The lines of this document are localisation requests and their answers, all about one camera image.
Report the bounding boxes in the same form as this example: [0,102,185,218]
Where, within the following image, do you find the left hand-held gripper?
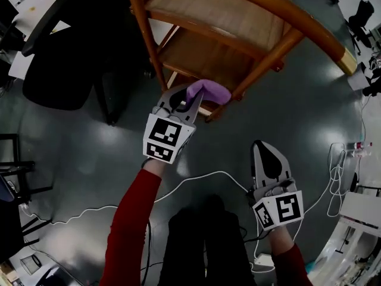
[142,83,205,164]

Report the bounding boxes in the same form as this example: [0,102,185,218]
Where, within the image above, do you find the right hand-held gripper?
[248,140,305,231]

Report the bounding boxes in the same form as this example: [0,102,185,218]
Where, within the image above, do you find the purple cloth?
[185,79,232,105]

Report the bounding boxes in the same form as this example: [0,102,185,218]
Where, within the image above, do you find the wooden stand with top surface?
[123,0,358,123]

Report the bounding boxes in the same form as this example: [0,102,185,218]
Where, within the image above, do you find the person's right forearm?
[266,226,314,286]

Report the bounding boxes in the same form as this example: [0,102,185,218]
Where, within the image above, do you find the person's left forearm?
[99,156,168,286]

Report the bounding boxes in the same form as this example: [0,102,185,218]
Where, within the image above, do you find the clear plastic bottle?
[350,141,373,158]

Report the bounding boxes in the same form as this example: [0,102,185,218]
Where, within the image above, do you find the white power adapter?
[252,252,277,273]

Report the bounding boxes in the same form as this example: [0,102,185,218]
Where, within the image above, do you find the person's legs in black trousers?
[165,194,257,286]

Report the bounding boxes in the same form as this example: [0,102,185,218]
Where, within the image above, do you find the white table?
[308,185,381,286]

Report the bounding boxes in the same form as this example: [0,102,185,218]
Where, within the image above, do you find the black office chair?
[21,0,151,127]

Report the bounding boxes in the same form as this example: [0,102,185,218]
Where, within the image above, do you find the grey box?
[347,63,373,92]

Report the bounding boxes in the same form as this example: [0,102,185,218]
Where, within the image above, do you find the black equipment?
[361,54,381,98]

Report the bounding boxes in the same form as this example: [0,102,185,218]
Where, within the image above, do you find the small black swivel chair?
[347,0,376,57]

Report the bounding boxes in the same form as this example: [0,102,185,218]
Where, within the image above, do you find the white desk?
[0,0,73,80]

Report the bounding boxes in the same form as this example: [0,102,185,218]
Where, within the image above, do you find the tangled white cable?
[326,142,349,217]

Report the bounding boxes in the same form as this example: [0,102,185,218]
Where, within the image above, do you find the black floor cable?
[242,226,270,244]

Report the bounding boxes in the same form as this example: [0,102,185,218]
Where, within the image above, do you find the long white floor cable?
[17,170,331,268]

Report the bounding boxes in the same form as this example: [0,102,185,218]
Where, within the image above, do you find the black metal frame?
[0,133,55,263]

